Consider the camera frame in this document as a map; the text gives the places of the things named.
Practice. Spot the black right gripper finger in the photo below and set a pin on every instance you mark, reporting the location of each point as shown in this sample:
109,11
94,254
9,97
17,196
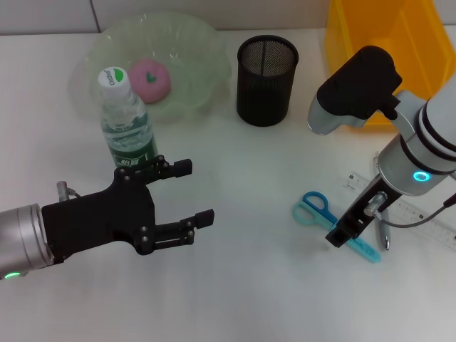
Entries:
340,237

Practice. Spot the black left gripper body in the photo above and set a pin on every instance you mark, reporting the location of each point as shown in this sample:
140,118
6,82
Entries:
103,221

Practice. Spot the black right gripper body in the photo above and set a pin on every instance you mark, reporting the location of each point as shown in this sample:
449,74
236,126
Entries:
360,217

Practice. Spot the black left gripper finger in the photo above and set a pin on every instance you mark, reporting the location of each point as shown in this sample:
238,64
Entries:
204,218
183,168

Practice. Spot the silver pen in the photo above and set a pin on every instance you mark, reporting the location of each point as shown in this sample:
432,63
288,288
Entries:
384,231

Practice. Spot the clear plastic ruler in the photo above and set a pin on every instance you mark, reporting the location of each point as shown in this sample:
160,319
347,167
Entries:
356,181

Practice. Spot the blue scissors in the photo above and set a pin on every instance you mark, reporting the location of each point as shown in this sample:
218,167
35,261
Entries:
315,211

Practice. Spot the clear green-label water bottle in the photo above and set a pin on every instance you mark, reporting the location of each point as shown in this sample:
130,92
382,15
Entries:
124,124

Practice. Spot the pink peach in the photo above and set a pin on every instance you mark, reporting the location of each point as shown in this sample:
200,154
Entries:
149,81

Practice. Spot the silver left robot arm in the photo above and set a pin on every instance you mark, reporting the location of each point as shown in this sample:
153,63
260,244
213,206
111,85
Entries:
21,238

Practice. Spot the black mesh pen holder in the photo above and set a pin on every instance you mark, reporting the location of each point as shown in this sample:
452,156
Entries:
265,96

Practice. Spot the translucent green fruit plate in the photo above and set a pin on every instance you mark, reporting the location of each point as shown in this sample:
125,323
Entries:
192,53

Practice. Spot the yellow plastic bin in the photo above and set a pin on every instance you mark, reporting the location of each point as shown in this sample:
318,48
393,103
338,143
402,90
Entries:
356,28

